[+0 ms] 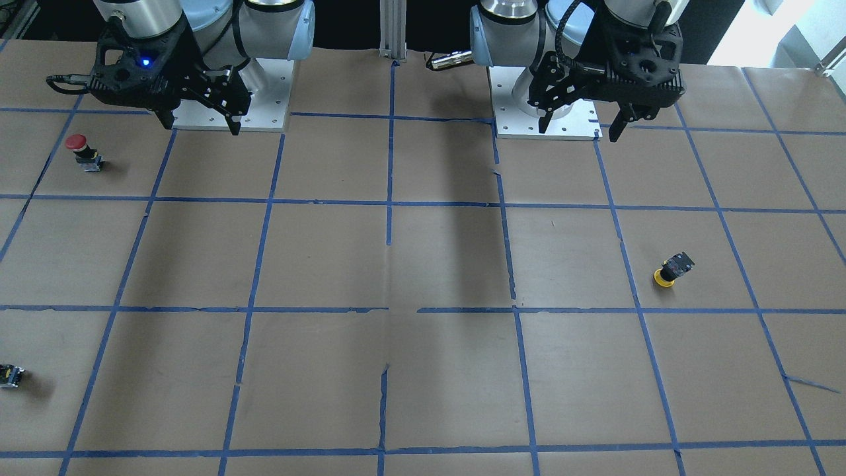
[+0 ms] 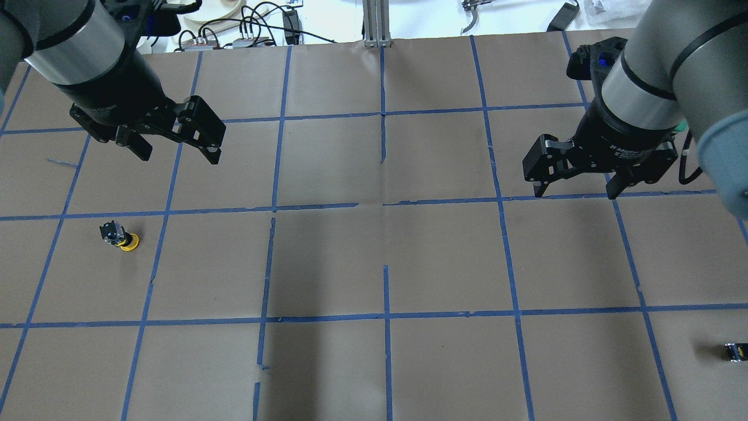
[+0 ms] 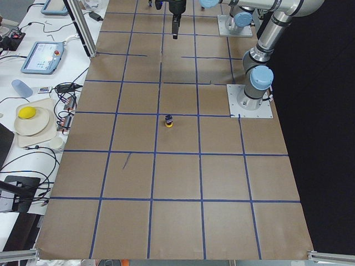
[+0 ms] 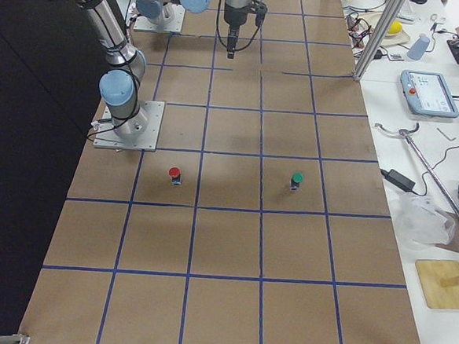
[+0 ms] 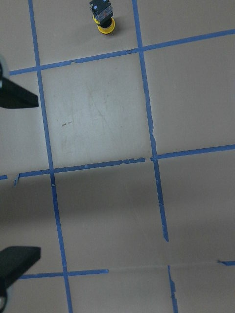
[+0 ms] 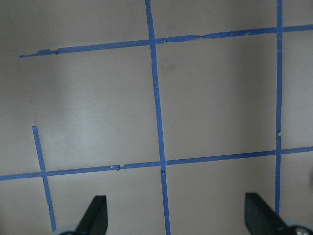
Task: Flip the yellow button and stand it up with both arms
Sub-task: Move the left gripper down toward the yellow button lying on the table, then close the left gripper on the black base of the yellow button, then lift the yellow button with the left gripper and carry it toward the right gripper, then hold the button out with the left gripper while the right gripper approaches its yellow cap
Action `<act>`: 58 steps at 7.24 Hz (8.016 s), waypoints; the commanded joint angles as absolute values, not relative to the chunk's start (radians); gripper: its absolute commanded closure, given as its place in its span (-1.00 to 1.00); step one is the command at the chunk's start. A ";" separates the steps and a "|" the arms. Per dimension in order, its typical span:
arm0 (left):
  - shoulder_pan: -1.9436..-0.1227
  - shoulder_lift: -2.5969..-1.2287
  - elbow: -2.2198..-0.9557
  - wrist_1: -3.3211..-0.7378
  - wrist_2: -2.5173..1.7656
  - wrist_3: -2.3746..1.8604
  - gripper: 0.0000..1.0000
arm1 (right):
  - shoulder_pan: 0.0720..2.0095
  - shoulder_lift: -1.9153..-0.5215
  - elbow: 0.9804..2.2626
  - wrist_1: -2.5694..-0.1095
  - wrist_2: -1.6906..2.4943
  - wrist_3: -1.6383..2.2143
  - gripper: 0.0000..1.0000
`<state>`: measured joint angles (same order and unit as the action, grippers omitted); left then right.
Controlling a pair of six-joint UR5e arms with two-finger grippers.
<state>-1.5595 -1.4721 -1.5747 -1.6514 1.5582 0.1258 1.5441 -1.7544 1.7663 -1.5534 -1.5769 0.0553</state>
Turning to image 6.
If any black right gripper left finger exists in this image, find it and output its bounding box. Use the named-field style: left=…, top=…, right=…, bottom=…
left=76, top=195, right=108, bottom=235

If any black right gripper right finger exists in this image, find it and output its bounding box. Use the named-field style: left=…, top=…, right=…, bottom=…
left=245, top=192, right=288, bottom=235

